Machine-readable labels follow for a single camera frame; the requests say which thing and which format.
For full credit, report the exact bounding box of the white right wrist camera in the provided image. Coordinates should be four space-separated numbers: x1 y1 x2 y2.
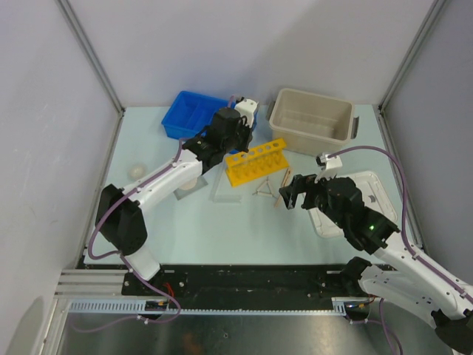
316 152 342 182

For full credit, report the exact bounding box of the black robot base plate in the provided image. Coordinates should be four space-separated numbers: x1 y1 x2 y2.
75 263 398 311

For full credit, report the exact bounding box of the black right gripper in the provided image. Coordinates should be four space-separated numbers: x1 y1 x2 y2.
279 169 347 229

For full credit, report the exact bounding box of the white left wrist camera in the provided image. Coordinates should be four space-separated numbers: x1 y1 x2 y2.
234 97 259 129

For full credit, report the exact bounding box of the clay pipe triangle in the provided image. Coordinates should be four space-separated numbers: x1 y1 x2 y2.
253 177 275 197

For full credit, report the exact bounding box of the white porcelain evaporating dish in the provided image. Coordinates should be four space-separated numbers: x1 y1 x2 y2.
127 163 147 181

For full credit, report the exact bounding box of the aluminium frame rail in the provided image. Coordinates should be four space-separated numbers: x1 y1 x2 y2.
55 269 127 298

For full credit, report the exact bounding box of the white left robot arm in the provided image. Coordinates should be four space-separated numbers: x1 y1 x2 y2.
92 99 258 296

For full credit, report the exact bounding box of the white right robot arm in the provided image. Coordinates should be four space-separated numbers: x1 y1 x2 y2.
279 175 472 354

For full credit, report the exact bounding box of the white plastic lid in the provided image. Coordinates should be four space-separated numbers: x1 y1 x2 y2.
308 171 398 239

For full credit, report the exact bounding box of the yellow test tube rack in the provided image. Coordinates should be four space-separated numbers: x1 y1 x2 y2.
225 138 289 188

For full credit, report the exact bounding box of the blue plastic divided bin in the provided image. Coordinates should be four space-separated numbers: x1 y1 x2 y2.
161 91 228 140

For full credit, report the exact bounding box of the beige plastic storage box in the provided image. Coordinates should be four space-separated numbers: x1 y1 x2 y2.
269 88 359 156

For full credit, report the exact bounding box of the wooden test tube holder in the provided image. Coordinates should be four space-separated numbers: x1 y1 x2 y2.
273 167 293 208

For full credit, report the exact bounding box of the slotted cable duct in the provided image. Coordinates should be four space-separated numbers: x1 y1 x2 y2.
69 298 359 316

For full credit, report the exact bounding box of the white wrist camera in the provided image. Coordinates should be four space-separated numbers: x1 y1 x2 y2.
234 97 259 129
316 152 342 182

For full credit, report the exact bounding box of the wire gauze with ceramic centre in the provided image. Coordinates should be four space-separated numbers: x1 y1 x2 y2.
174 176 208 200

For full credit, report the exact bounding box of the clear glass test tube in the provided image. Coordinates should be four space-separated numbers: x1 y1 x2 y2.
210 165 225 202

